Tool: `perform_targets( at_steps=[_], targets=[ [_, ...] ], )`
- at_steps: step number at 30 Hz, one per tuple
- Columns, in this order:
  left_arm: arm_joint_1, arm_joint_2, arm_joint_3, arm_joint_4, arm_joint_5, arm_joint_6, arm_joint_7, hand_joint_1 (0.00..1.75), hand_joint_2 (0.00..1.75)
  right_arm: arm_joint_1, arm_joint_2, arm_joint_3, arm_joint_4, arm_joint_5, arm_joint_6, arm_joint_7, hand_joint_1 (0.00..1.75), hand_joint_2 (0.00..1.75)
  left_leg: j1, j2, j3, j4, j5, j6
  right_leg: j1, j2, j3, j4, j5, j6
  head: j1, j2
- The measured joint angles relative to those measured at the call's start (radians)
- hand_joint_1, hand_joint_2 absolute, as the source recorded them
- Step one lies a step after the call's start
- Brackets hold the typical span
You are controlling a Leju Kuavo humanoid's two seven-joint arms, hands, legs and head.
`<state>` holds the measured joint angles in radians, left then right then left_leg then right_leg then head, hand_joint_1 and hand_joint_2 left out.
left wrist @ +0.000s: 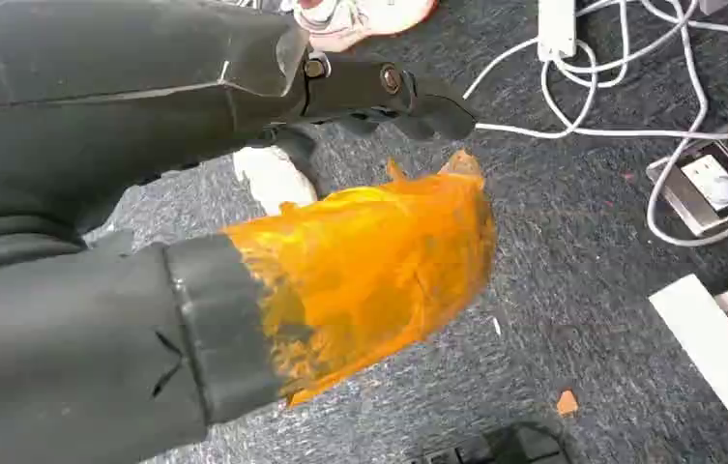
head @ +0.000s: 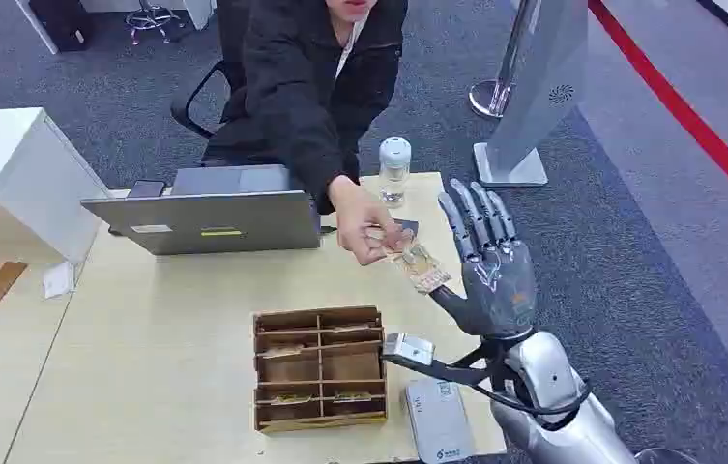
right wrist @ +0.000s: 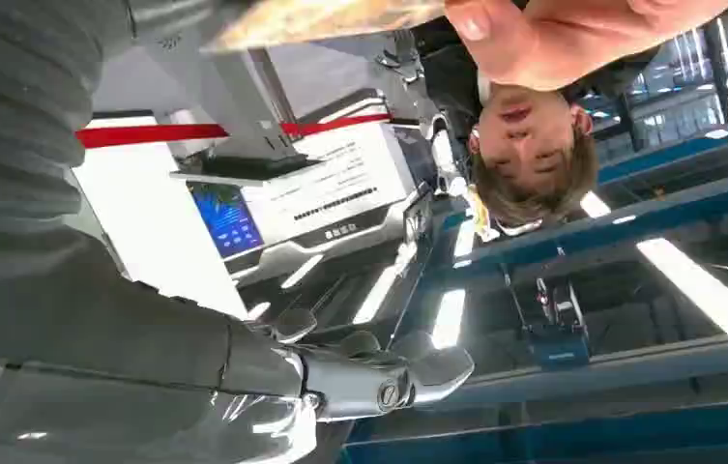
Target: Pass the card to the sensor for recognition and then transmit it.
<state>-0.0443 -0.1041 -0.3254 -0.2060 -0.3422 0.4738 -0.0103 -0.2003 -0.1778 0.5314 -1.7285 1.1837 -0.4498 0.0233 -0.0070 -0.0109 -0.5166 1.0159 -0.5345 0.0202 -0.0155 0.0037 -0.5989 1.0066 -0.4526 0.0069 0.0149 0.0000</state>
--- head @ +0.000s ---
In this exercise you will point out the dark round robot part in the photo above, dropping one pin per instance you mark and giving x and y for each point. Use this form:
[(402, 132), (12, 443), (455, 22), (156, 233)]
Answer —
[(666, 457)]

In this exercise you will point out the printed paper card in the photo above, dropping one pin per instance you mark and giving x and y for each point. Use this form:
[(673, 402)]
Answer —
[(424, 268)]

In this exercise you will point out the grey laptop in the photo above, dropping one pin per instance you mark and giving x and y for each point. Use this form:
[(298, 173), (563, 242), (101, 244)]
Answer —
[(210, 221)]

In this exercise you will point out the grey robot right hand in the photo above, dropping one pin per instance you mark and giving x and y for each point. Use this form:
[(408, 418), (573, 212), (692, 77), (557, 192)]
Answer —
[(498, 288)]

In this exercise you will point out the black office chair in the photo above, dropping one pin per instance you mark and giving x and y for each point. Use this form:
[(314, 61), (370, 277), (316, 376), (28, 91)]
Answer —
[(210, 96)]

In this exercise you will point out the grey standing kiosk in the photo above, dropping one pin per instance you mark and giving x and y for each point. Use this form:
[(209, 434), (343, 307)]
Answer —
[(533, 96)]

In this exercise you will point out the brown wooden strip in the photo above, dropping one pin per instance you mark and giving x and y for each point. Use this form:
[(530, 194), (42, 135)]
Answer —
[(1, 284)]

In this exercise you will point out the red floor tape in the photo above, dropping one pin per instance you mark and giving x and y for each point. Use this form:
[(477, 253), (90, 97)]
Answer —
[(684, 115)]

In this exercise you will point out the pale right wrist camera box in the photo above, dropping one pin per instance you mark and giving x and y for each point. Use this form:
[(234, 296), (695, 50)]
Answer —
[(409, 349)]

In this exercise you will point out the card in wooden box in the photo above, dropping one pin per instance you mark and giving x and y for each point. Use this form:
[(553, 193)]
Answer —
[(286, 399), (347, 328), (352, 397), (281, 351)]

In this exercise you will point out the grey flat card reader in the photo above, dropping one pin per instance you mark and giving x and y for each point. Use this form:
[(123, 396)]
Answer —
[(439, 419)]

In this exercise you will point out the black smartphone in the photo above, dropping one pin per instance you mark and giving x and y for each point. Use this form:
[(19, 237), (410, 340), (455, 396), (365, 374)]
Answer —
[(146, 189)]

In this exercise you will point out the dark blue card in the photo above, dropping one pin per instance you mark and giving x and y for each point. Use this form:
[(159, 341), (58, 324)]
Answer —
[(409, 225)]

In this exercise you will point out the white side desk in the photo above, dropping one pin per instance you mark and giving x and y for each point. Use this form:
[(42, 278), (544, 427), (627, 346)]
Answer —
[(24, 173)]

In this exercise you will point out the person's hand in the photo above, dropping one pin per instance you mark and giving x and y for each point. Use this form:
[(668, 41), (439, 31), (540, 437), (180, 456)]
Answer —
[(357, 221)]

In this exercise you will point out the chrome stool base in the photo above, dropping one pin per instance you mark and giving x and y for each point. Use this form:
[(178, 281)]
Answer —
[(152, 18)]

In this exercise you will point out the white background desk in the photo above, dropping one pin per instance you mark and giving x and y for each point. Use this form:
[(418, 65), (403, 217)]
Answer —
[(197, 9)]

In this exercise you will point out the person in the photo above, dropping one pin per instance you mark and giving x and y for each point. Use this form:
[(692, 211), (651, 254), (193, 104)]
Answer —
[(299, 83)]

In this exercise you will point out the clear bottle with white cap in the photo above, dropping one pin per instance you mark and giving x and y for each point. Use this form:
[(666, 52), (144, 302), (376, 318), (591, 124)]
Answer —
[(394, 173)]

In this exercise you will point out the black cabinet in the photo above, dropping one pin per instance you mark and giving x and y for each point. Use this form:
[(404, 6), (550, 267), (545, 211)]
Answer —
[(62, 24)]

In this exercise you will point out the wooden card box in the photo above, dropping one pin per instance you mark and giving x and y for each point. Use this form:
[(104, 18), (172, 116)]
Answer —
[(320, 371)]

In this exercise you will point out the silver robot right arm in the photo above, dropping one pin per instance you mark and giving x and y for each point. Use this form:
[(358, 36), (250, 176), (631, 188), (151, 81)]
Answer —
[(549, 384)]

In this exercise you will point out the white paper slip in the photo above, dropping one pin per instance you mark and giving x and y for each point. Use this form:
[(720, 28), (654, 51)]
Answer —
[(58, 280)]

